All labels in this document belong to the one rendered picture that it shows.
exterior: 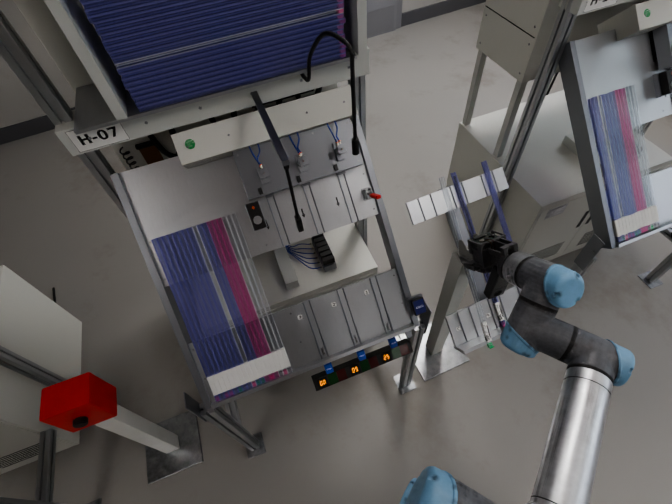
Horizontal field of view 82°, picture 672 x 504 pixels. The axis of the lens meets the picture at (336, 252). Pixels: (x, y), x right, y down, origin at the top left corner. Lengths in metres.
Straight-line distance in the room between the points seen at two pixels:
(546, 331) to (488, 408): 1.19
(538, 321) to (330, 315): 0.61
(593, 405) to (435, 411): 1.20
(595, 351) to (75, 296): 2.55
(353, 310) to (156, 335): 1.38
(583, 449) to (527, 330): 0.22
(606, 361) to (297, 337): 0.78
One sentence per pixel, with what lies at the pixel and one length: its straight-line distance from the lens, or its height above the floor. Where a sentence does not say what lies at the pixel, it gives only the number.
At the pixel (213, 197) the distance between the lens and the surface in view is 1.16.
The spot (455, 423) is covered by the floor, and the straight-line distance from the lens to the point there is 1.97.
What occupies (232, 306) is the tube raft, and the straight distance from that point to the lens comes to 1.18.
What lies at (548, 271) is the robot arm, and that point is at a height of 1.23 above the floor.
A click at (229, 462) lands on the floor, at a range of 2.00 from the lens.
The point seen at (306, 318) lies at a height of 0.82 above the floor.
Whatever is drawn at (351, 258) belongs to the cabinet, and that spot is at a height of 0.62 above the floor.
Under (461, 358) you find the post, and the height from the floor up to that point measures 0.01.
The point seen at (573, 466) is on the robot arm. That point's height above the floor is 1.17.
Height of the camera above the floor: 1.89
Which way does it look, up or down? 54 degrees down
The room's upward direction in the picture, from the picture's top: 7 degrees counter-clockwise
